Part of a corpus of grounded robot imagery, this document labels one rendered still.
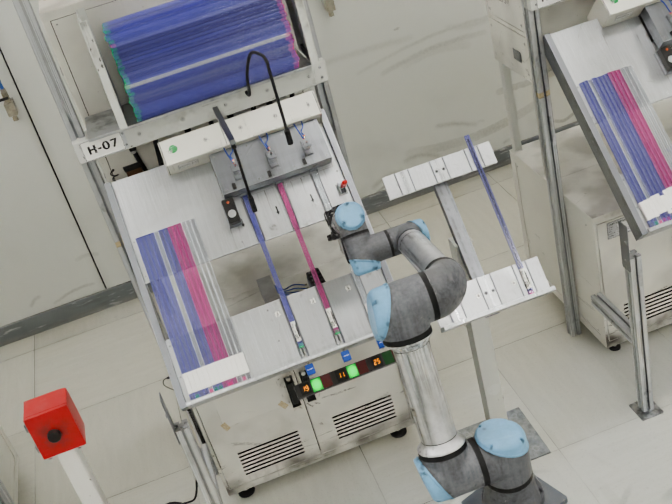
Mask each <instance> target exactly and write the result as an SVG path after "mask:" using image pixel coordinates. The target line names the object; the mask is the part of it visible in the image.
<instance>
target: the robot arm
mask: <svg viewBox="0 0 672 504"><path fill-rule="evenodd" d="M323 215H324V218H325V220H326V222H327V225H328V227H329V229H330V232H331V234H329V235H327V239H328V241H334V240H338V239H339V238H340V240H341V244H342V247H343V251H344V254H345V257H346V260H347V262H348V263H349V264H351V266H352V269H353V271H354V274H355V275H357V276H362V275H365V274H368V273H371V272H373V271H376V270H379V269H380V268H381V261H383V260H386V259H389V258H392V257H394V256H397V255H400V254H403V255H404V256H405V258H406V259H407V260H408V261H409V262H410V264H411V265H412V266H413V267H414V268H415V269H416V271H417V272H418V273H416V274H413V275H410V276H407V277H404V278H401V279H398V280H395V281H393V282H390V283H384V284H383V285H381V286H379V287H376V288H374V289H372V290H370V291H369V293H368V294H367V311H368V317H369V322H370V325H371V329H372V332H373V335H374V337H375V339H376V340H377V341H383V344H384V346H385V347H386V348H388V349H390V350H392V351H393V354H394V357H395V360H396V363H397V367H398V370H399V373H400V376H401V379H402V383H403V386H404V389H405V392H406V395H407V398H408V402H409V405H410V408H411V411H412V415H413V418H414V421H415V424H416V427H417V430H418V433H419V437H420V440H421V442H420V444H419V445H418V447H417V452H418V455H419V456H417V457H416V458H414V460H413V461H414V464H415V466H416V468H417V471H418V473H419V475H420V477H421V479H422V481H423V483H424V485H425V486H426V488H427V490H428V492H429V494H430V496H431V497H432V499H433V500H434V501H436V502H444V501H447V500H450V499H452V500H453V499H455V498H456V497H458V496H461V495H464V494H466V493H469V492H472V491H474V490H477V489H480V488H482V487H483V490H482V503H483V504H544V502H545V496H544V490H543V487H542V484H541V483H540V481H539V480H538V478H537V477H536V476H535V474H534V473H533V470H532V465H531V459H530V454H529V443H528V441H527V439H526V435H525V432H524V430H523V429H522V427H521V426H520V425H518V424H517V423H515V422H513V421H510V420H507V419H502V418H495V419H489V420H486V421H484V422H482V423H481V424H480V425H479V426H478V428H476V431H475V434H474V436H473V437H471V438H468V439H465V436H464V435H463V434H462V433H460V432H458V431H456V429H455V425H454V422H453V419H452V415H451V412H450V409H449V406H448V402H447V399H446V396H445V392H444V389H443V386H442V383H441V379H440V376H439V373H438V370H437V366H436V363H435V360H434V356H433V353H432V350H431V347H430V343H429V338H430V336H431V335H432V333H433V330H432V326H431V323H432V322H434V321H437V320H440V319H442V318H445V317H447V316H448V315H450V314H451V313H453V312H454V311H455V310H456V309H457V308H458V306H459V305H460V304H461V302H462V300H463V298H464V296H465V293H466V289H467V278H466V274H465V272H464V269H463V268H462V266H461V265H460V264H459V263H458V262H457V261H456V260H454V259H453V258H450V257H446V256H445V255H444V254H443V253H442V252H441V251H440V250H439V249H438V248H437V247H436V246H435V245H434V244H433V243H432V242H431V241H430V234H429V231H428V228H427V226H426V224H425V222H424V221H423V220H422V219H416V220H412V221H407V222H406V223H403V224H400V225H397V226H394V227H391V228H389V229H386V230H383V231H380V232H377V233H374V234H371V235H370V232H369V229H368V227H367V224H366V222H365V212H364V209H363V208H362V206H361V205H360V204H358V203H356V202H353V201H349V202H345V203H342V204H340V205H337V206H334V207H332V209H331V210H329V211H326V212H324V214H323Z"/></svg>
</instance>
